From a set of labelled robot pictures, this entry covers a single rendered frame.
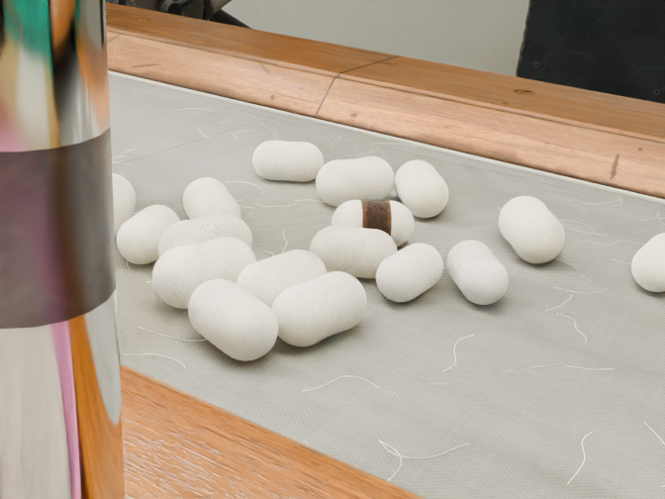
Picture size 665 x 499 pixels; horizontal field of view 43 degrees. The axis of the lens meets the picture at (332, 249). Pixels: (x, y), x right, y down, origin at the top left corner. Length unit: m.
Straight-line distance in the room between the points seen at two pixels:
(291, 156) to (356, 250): 0.11
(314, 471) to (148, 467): 0.03
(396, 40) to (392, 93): 2.21
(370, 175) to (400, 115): 0.13
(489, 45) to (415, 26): 0.25
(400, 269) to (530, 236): 0.07
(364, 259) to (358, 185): 0.08
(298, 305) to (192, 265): 0.04
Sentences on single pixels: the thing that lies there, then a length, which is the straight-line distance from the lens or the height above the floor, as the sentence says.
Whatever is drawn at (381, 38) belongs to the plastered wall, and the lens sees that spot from 2.76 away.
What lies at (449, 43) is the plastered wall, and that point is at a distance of 2.64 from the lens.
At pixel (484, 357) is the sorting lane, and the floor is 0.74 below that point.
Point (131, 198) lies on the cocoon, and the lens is 0.36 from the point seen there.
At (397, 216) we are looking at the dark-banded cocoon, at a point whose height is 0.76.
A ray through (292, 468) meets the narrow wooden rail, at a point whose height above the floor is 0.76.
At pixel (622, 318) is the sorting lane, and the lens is 0.33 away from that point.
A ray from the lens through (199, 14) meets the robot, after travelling 1.01.
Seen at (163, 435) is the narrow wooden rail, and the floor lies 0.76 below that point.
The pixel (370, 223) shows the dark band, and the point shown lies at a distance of 0.34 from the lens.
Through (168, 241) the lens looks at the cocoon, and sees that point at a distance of 0.31.
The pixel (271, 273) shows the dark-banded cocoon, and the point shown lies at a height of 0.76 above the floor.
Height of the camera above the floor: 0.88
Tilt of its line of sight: 24 degrees down
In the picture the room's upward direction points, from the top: 4 degrees clockwise
